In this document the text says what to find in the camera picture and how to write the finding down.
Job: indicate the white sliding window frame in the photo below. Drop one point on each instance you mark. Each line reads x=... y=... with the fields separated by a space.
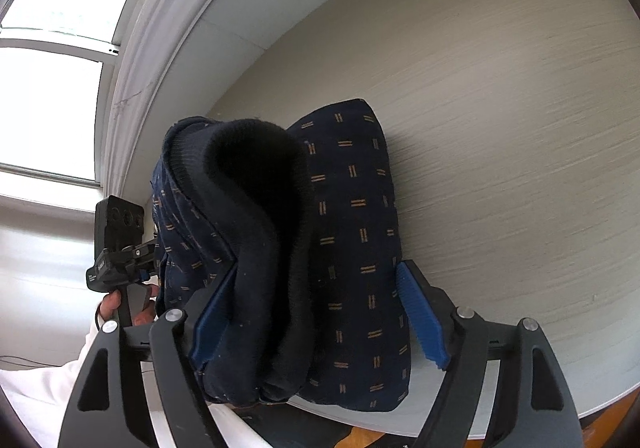
x=78 y=80

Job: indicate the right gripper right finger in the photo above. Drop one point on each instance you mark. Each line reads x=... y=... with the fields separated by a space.
x=430 y=312

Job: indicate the person's left hand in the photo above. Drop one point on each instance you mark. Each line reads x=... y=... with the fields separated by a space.
x=111 y=302

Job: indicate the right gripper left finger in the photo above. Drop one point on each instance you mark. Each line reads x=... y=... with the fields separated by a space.
x=207 y=317

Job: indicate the navy patterned pants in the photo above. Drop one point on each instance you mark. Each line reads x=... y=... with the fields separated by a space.
x=307 y=214

